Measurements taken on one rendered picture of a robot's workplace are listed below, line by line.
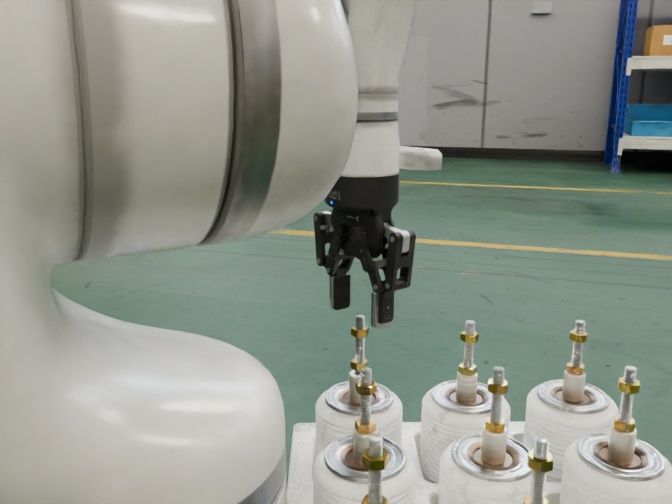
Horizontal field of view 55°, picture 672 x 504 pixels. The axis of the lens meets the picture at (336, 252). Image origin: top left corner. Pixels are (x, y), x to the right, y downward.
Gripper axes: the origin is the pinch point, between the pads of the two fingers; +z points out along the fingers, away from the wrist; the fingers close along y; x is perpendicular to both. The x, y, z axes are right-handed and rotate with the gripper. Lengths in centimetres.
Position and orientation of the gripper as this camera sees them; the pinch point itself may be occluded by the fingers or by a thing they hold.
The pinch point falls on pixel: (360, 305)
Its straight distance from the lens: 67.9
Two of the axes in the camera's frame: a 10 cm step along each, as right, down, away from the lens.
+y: 6.0, 2.0, -7.7
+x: 8.0, -1.5, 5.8
